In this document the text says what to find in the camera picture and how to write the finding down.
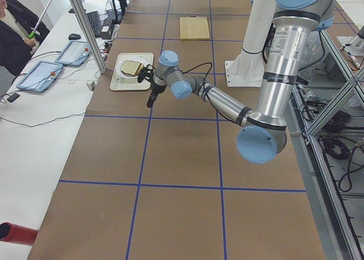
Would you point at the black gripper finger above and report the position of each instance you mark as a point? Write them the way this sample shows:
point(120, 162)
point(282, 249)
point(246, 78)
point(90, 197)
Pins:
point(152, 98)

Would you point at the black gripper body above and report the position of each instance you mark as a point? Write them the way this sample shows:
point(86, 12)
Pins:
point(157, 86)

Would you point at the bread slice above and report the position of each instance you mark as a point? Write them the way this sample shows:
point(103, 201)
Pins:
point(131, 68)

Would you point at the white round plate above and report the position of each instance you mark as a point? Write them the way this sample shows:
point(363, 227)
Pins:
point(128, 56)

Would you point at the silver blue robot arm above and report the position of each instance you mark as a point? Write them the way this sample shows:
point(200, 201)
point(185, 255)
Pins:
point(263, 133)

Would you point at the cream bear tray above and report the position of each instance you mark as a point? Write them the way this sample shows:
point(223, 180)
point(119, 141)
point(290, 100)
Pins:
point(116, 83)

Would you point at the wooden cutting board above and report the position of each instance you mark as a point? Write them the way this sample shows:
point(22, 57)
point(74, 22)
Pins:
point(194, 28)

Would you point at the far teach pendant tablet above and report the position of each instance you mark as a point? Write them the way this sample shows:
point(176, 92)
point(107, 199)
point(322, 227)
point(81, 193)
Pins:
point(74, 54)

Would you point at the teach pendant tablet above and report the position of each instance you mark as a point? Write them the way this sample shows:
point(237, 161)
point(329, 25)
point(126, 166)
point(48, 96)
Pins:
point(40, 77)
point(74, 54)

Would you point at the black keyboard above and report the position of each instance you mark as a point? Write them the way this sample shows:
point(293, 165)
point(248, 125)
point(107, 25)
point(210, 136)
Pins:
point(95, 22)

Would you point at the black computer mouse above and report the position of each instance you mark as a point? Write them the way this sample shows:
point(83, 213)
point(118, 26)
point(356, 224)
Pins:
point(74, 37)

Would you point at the near teach pendant tablet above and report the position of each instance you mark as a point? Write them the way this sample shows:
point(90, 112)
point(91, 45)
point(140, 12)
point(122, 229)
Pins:
point(40, 77)

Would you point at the green tipped white stick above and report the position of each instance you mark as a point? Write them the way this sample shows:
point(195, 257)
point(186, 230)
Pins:
point(42, 14)

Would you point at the small black device on table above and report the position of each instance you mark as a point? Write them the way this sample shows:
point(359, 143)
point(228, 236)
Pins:
point(13, 97)

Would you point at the person in dark jacket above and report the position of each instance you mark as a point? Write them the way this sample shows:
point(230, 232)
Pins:
point(21, 35)

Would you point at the red cylinder bottle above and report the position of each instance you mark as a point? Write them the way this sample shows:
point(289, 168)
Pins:
point(17, 234)

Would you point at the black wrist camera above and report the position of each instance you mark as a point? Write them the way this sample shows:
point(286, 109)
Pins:
point(146, 74)

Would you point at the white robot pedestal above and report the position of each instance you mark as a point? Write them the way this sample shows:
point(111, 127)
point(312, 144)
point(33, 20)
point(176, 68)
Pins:
point(248, 67)

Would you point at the aluminium frame post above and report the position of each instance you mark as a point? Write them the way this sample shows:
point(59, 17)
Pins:
point(88, 33)

